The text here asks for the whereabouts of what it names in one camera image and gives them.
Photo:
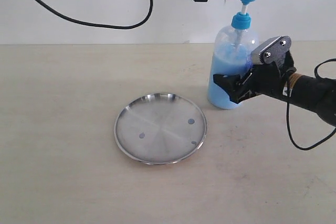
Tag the round stainless steel plate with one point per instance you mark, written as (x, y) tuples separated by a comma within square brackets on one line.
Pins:
[(160, 129)]

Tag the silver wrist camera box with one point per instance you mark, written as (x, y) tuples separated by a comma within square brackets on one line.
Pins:
[(272, 50)]

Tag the blue pump soap bottle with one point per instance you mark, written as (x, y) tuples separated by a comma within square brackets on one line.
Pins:
[(231, 55)]

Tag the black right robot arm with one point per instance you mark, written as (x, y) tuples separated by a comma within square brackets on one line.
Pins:
[(315, 94)]

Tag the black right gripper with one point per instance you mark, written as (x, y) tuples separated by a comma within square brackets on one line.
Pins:
[(267, 79)]

